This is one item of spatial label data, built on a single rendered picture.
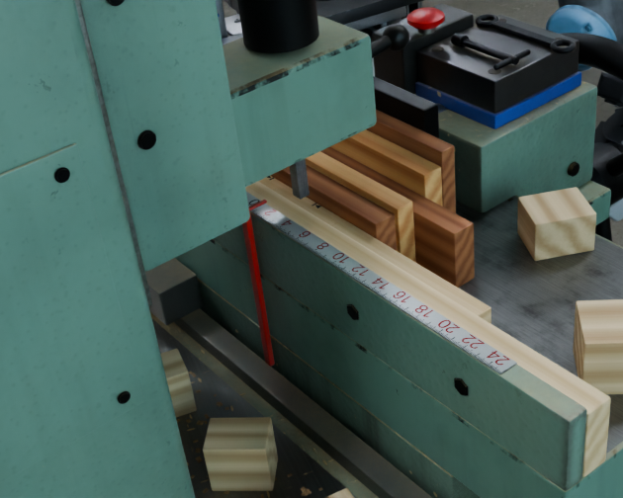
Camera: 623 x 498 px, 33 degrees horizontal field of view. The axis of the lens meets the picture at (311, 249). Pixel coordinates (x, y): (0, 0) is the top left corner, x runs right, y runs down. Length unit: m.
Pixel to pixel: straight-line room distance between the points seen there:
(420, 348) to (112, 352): 0.19
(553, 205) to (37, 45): 0.42
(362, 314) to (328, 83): 0.16
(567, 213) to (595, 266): 0.04
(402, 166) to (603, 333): 0.21
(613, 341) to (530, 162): 0.24
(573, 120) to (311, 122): 0.25
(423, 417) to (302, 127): 0.21
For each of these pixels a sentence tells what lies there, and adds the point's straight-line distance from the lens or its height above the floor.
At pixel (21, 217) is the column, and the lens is 0.52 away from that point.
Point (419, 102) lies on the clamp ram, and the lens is 0.78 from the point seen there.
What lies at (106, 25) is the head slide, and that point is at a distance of 0.55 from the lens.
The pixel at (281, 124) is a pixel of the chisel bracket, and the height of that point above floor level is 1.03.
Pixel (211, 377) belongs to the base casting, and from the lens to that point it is 0.84.
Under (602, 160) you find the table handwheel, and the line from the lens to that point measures 1.02.
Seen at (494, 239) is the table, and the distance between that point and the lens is 0.79.
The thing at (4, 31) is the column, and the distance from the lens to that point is 0.49.
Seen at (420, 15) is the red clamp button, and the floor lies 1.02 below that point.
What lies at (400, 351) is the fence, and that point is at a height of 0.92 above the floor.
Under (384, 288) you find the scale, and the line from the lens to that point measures 0.65.
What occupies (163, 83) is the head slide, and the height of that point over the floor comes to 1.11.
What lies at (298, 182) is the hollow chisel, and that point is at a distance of 0.75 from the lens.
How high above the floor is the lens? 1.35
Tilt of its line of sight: 35 degrees down
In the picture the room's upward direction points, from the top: 7 degrees counter-clockwise
